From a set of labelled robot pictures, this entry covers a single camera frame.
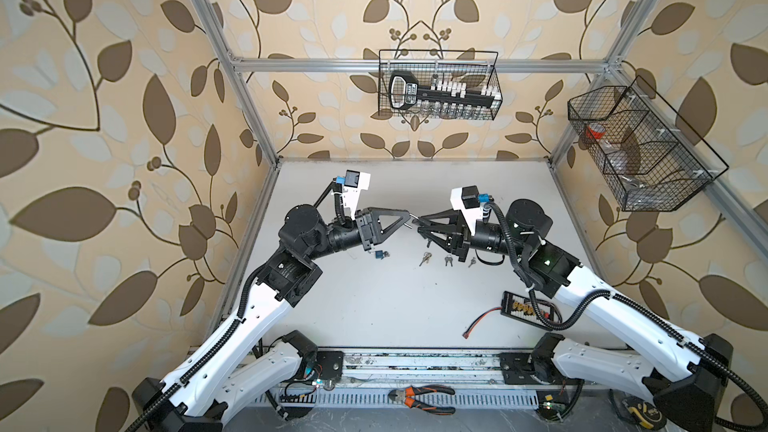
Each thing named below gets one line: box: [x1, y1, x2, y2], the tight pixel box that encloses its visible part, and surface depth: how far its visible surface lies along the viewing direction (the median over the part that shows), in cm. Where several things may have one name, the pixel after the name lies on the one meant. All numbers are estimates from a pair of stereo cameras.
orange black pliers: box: [388, 384, 456, 415], surface depth 71 cm
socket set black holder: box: [389, 71, 503, 110], surface depth 85 cm
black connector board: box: [500, 291, 555, 330], surface depth 84 cm
